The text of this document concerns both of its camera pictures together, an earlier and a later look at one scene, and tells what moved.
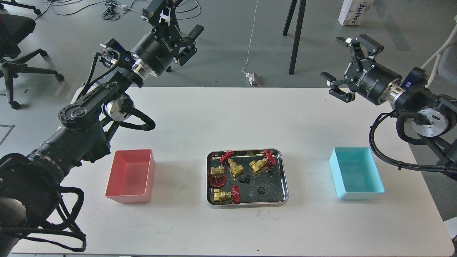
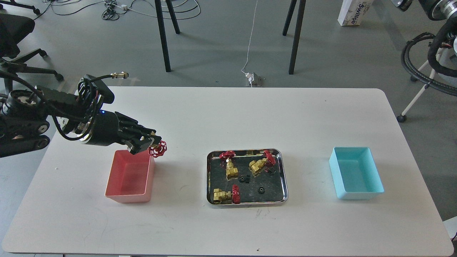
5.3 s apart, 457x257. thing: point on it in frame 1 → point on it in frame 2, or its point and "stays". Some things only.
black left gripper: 158,49 → 104,128
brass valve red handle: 217,179 → 157,150
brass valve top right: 256,166 stays
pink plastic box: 130,179 stays
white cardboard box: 353,11 stays
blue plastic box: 355,173 stays
